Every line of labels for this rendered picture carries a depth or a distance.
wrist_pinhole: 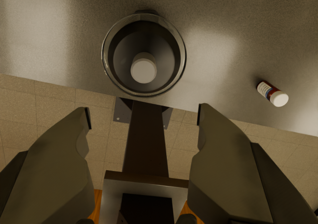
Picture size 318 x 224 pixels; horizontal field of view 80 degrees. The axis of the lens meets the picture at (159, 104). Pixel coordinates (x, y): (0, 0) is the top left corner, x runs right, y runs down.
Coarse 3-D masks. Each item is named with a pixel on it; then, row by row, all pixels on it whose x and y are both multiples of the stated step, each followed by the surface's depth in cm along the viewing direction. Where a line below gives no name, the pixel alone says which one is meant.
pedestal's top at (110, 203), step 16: (112, 176) 68; (128, 176) 69; (144, 176) 71; (112, 192) 70; (128, 192) 70; (144, 192) 71; (160, 192) 71; (176, 192) 71; (112, 208) 74; (176, 208) 76
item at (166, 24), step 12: (144, 12) 37; (120, 24) 22; (168, 24) 22; (108, 36) 23; (180, 36) 23; (180, 48) 24; (108, 72) 25; (180, 72) 25; (120, 84) 26; (132, 96) 27; (144, 96) 27; (156, 96) 27
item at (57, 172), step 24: (72, 120) 11; (48, 144) 9; (72, 144) 9; (24, 168) 8; (48, 168) 8; (72, 168) 8; (24, 192) 7; (48, 192) 7; (72, 192) 7; (24, 216) 6; (48, 216) 6; (72, 216) 7
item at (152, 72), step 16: (128, 32) 22; (144, 32) 21; (160, 32) 22; (112, 48) 23; (128, 48) 22; (144, 48) 22; (160, 48) 22; (176, 48) 23; (112, 64) 23; (128, 64) 23; (144, 64) 20; (160, 64) 23; (176, 64) 24; (128, 80) 24; (144, 80) 21; (160, 80) 24
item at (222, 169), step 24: (216, 120) 11; (216, 144) 9; (240, 144) 9; (192, 168) 8; (216, 168) 8; (240, 168) 8; (192, 192) 7; (216, 192) 7; (240, 192) 7; (264, 192) 7; (216, 216) 7; (240, 216) 6; (264, 216) 6
